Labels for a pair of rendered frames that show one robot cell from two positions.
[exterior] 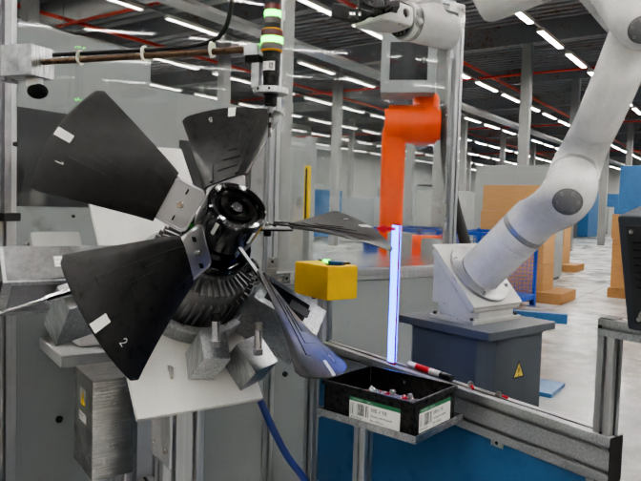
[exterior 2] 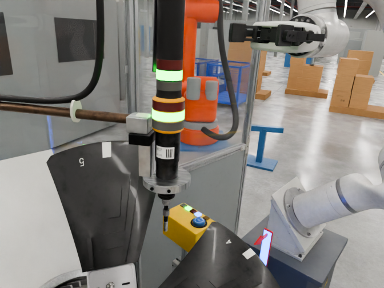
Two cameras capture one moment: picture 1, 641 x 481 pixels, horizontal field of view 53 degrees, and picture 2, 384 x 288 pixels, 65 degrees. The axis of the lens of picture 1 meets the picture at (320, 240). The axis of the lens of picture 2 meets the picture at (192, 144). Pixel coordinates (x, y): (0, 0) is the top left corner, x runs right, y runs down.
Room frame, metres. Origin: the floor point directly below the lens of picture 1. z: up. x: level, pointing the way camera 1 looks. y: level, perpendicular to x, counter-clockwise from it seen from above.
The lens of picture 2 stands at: (0.89, 0.15, 1.66)
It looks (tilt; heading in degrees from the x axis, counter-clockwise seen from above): 21 degrees down; 349
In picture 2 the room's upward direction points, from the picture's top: 3 degrees clockwise
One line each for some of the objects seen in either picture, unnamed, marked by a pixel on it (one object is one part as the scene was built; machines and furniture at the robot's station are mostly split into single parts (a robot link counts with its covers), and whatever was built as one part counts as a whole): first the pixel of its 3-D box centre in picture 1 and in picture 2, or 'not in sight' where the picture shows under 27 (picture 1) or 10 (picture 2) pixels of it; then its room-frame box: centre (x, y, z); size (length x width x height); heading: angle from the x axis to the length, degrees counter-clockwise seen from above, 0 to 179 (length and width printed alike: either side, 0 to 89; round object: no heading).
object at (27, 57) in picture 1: (25, 63); not in sight; (1.50, 0.70, 1.54); 0.10 x 0.07 x 0.09; 70
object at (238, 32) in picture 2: (341, 14); (236, 32); (1.45, -0.03, 1.66); 0.07 x 0.03 x 0.03; 125
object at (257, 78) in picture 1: (266, 70); (160, 150); (1.29, 0.12, 1.50); 0.09 x 0.07 x 0.10; 70
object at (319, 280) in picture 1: (325, 282); (188, 229); (1.73, -0.02, 1.02); 0.16 x 0.10 x 0.11; 35
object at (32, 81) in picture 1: (37, 88); not in sight; (1.49, 0.66, 1.48); 0.05 x 0.04 x 0.05; 70
